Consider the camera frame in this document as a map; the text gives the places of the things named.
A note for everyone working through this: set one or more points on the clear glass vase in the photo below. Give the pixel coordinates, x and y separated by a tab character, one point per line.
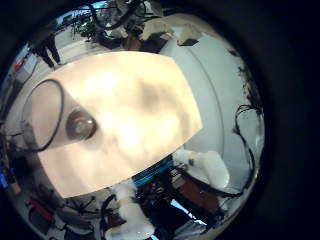
80	126

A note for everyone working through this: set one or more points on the green potted plant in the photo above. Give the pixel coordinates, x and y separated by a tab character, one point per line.
86	30

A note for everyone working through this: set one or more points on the person in dark clothes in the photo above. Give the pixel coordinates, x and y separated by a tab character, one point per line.
46	50

